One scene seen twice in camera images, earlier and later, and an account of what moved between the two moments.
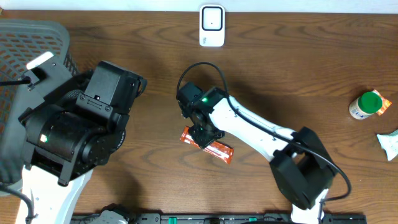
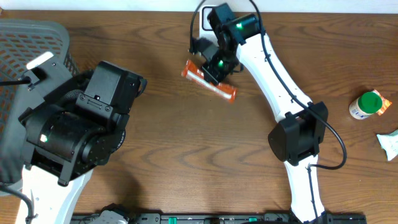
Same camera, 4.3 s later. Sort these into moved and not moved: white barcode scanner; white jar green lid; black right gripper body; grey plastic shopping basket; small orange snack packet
Moved: black right gripper body
Not moved: small orange snack packet; white barcode scanner; white jar green lid; grey plastic shopping basket
